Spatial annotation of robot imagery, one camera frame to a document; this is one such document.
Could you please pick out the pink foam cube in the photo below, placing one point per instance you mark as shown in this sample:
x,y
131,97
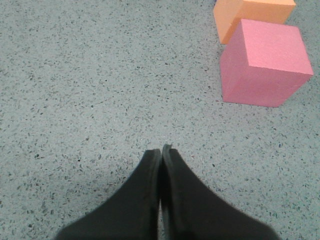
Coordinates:
x,y
263,64

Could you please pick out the orange foam cube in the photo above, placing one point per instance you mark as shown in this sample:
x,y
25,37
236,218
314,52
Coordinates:
x,y
228,13

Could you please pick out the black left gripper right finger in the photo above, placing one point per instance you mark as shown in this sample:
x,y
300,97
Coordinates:
x,y
191,211

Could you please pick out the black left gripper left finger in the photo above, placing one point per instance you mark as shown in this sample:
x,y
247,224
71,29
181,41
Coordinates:
x,y
130,214

